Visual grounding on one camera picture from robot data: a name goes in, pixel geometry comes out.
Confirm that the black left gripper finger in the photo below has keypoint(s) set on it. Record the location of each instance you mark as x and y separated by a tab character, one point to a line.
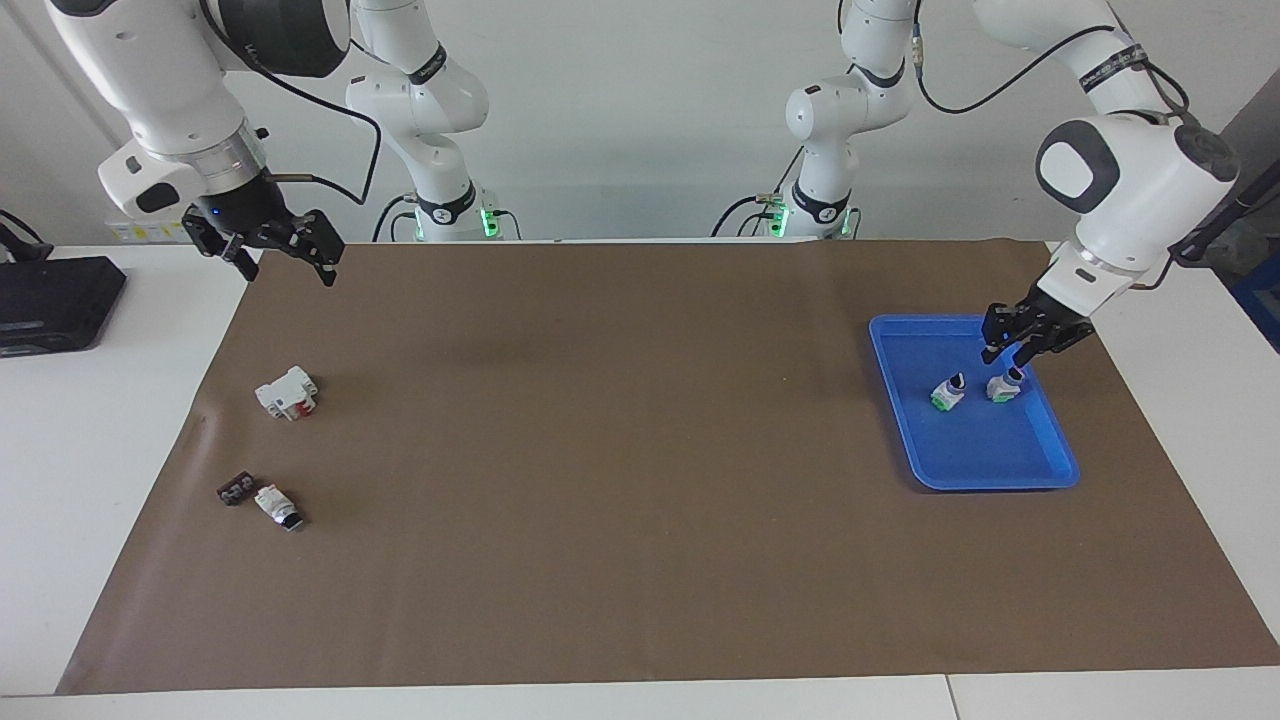
1028	352
992	330

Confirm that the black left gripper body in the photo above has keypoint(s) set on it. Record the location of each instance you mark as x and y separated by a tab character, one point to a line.
1050	322

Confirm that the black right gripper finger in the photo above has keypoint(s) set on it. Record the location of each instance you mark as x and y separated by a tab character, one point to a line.
205	235
322	240

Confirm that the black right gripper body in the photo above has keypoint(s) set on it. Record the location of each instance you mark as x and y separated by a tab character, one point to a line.
248	212

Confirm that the selector switch green base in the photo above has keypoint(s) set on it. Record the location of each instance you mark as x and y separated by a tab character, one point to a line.
1002	388
948	393

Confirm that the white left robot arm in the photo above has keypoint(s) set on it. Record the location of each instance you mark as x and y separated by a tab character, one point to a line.
1130	190

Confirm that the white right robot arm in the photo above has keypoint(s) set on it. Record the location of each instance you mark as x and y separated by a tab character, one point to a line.
170	90

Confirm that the white power strip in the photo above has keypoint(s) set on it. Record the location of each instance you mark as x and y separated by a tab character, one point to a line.
150	233

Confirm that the blue plastic tray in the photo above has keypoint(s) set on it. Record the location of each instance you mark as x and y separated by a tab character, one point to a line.
960	450

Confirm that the white circuit breaker red levers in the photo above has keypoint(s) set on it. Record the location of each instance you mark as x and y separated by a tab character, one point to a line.
285	393

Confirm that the black stand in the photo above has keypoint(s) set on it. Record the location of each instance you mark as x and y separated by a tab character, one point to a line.
1195	250

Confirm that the black electronics box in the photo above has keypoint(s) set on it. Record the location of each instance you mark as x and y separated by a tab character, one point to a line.
55	305

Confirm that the blue crate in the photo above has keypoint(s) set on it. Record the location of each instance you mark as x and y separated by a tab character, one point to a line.
1262	300

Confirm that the brown paper table mat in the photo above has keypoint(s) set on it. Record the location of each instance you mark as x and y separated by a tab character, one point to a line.
600	500

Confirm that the white wall conduit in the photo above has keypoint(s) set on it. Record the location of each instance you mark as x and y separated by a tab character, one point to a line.
43	50

